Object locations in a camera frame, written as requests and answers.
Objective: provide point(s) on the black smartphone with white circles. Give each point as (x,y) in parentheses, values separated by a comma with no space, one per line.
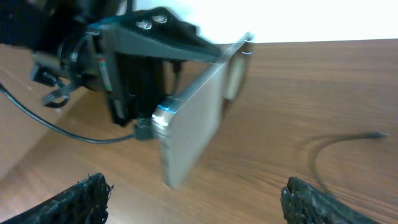
(186,123)

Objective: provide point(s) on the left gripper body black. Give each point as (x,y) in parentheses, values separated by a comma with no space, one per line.
(67,57)

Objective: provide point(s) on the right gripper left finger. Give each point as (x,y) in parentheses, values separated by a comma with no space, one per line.
(86,202)

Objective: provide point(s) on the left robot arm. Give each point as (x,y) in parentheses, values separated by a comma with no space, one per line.
(24,22)

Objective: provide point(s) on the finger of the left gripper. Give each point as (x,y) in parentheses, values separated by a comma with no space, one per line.
(157,33)

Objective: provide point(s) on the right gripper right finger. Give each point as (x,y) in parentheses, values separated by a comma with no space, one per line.
(303,203)

